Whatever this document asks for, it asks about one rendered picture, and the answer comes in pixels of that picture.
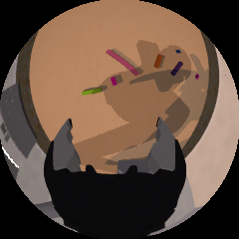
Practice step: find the lime green rod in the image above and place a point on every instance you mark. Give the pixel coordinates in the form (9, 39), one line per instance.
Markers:
(93, 91)

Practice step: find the purple rod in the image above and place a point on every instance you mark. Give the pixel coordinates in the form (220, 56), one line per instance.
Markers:
(177, 67)

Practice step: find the orange rod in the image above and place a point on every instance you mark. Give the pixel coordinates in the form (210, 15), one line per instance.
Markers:
(158, 61)

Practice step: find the pink rod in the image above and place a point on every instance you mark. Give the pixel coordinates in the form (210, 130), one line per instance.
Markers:
(122, 61)

